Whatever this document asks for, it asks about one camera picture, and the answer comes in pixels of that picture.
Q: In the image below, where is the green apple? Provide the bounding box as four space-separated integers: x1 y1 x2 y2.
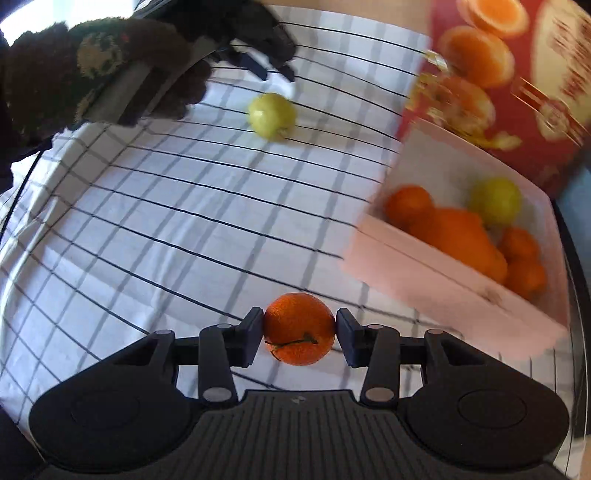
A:
467 177 523 228
249 93 297 141

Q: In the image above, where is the tangerine with stem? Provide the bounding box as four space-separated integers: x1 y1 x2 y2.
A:
263 292 335 366

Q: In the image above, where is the large orange fruit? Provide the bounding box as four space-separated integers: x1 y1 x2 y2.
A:
407 208 494 275

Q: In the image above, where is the small tangerine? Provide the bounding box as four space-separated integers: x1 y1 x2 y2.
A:
497 226 540 263
383 185 435 230
484 246 508 285
504 258 547 302

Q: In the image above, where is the white black grid tablecloth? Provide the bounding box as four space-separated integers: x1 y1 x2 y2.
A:
1 7 583 479

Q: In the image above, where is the pink open gift box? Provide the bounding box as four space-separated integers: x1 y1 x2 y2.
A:
339 118 571 361

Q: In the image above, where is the glass panel computer case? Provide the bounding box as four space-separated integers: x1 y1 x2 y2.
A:
552 167 590 438

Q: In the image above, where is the red quail egg snack bag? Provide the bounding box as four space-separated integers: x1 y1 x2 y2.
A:
397 1 590 197

